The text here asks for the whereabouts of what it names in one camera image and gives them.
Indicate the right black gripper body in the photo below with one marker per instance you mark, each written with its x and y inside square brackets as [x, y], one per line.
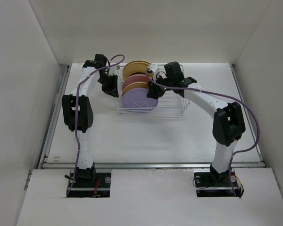
[160, 90]

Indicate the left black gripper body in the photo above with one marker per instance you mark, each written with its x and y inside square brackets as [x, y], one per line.
[108, 83]

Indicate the pink plate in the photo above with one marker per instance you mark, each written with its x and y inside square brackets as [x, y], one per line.
[135, 78]

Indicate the yellow patterned plate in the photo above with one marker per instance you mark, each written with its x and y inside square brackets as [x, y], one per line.
[135, 85]

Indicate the purple plate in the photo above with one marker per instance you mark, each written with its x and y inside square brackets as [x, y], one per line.
[136, 100]

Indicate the tan plate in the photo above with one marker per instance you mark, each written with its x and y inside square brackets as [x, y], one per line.
[133, 67]

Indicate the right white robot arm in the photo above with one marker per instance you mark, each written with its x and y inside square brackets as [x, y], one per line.
[228, 120]

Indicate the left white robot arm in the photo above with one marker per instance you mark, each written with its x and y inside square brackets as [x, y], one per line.
[77, 110]

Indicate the white wire dish rack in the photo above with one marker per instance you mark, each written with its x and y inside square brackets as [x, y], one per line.
[169, 104]

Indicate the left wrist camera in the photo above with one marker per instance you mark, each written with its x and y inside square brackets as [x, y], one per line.
[114, 70]

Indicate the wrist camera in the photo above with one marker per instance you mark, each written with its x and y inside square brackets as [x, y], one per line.
[114, 70]
[152, 71]

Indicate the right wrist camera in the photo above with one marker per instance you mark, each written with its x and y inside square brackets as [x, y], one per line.
[152, 71]

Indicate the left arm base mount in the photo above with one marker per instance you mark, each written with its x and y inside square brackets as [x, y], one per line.
[88, 184]

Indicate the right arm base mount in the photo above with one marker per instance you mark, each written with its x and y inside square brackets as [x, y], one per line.
[209, 185]

